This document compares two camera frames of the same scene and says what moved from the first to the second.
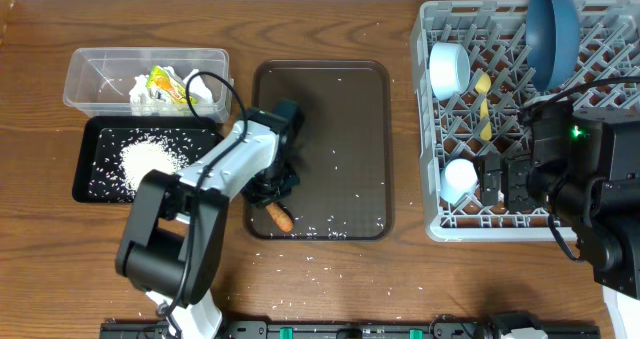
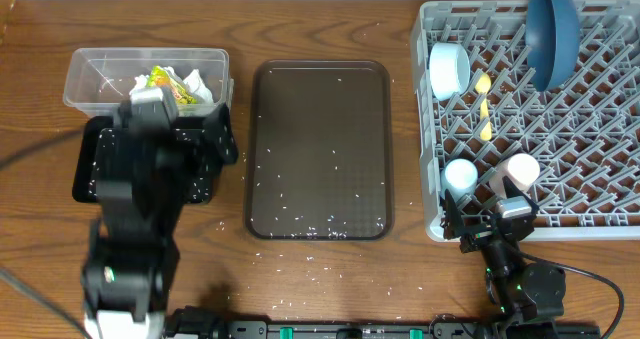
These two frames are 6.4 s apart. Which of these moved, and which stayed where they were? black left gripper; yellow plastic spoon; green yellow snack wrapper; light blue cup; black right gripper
Moved: black right gripper; black left gripper
Stayed: yellow plastic spoon; green yellow snack wrapper; light blue cup
